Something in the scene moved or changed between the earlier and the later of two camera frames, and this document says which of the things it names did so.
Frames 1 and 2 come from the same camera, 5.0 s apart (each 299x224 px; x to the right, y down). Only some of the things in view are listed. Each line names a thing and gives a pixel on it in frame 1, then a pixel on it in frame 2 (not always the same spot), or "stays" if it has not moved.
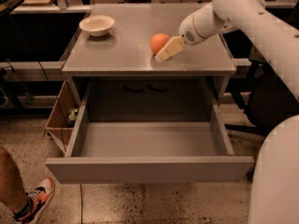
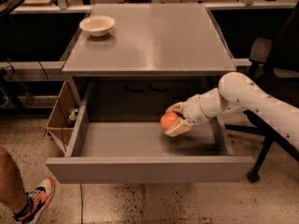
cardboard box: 63,117 stays
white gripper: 188,32 → 192,111
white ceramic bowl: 97,25 stays
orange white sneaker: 38,199 stays
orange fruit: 157,41 → 167,119
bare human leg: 13,193 stays
